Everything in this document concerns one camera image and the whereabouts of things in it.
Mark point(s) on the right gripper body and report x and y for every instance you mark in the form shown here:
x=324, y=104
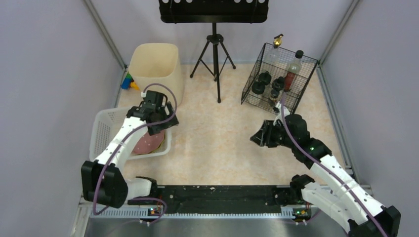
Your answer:
x=266, y=134

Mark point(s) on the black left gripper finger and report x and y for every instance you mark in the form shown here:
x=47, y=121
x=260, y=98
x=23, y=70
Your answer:
x=156, y=129
x=170, y=111

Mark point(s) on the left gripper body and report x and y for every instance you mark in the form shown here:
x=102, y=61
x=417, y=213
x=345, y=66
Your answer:
x=162, y=122

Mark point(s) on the pink polka dot plate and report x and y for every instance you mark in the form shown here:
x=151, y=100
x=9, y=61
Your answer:
x=148, y=143

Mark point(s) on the small pepper shaker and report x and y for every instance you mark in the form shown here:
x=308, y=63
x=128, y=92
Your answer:
x=274, y=94

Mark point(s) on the black-lid jar white beads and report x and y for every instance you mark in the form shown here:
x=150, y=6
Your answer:
x=258, y=88

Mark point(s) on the white plastic perforated basket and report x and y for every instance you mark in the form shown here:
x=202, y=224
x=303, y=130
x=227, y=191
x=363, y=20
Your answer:
x=107, y=124

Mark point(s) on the shiny black-lid spice jar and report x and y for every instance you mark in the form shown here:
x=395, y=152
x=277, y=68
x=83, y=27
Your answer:
x=278, y=84

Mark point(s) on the black-lid clear jar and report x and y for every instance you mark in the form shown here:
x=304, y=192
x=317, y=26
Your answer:
x=264, y=78

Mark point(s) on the tall sauce bottle black cap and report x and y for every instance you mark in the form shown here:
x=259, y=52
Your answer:
x=293, y=70

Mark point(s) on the glass bottle gold stopper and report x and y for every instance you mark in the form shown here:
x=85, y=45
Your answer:
x=274, y=54

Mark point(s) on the green polka dot plate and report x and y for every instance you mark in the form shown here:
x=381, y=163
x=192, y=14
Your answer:
x=160, y=149

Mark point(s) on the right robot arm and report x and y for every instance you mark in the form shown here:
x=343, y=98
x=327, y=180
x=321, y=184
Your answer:
x=358, y=213

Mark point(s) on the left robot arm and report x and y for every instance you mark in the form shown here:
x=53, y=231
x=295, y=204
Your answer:
x=102, y=179

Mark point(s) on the colourful toy blocks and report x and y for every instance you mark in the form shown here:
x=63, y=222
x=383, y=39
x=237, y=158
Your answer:
x=128, y=82

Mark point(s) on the cream plastic waste bin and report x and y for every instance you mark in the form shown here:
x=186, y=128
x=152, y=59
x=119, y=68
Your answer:
x=158, y=63

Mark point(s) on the black tripod music stand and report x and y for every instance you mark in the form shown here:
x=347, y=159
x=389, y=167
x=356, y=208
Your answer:
x=214, y=12

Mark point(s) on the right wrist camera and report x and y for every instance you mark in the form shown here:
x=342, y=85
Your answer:
x=281, y=112

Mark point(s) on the black wire basket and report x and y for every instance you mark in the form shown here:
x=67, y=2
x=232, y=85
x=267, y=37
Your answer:
x=275, y=71

